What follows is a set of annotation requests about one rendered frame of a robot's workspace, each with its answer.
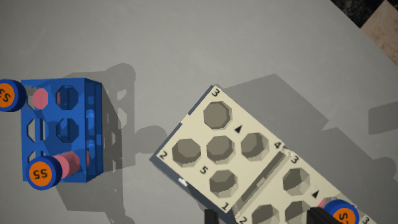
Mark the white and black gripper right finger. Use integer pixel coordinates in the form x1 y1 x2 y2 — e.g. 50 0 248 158
306 207 342 224

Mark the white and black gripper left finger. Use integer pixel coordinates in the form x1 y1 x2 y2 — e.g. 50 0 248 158
204 209 219 224

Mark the blue tube rack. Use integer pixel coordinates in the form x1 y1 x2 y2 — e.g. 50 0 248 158
21 78 103 183

